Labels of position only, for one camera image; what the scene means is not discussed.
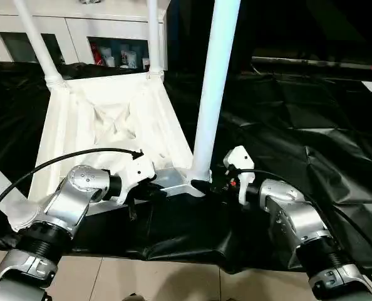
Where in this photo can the white plastic table top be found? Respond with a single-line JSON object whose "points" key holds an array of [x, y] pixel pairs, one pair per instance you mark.
{"points": [[95, 103]]}

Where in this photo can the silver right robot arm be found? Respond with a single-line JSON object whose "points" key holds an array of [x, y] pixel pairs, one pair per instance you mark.
{"points": [[292, 207]]}

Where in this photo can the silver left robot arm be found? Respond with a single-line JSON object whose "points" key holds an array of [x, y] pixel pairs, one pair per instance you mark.
{"points": [[73, 200]]}

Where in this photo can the black work mat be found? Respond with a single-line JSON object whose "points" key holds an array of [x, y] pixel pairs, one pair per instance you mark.
{"points": [[298, 141]]}

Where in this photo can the black case with gold label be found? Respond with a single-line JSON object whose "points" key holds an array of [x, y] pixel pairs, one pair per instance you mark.
{"points": [[186, 37]]}

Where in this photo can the dark metal rod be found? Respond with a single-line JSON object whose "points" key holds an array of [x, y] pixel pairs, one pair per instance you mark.
{"points": [[314, 62]]}

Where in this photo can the white glass-door cabinet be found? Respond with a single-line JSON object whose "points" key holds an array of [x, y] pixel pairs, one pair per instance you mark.
{"points": [[79, 28]]}

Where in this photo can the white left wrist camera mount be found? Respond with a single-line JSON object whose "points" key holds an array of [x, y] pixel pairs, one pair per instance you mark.
{"points": [[139, 172]]}

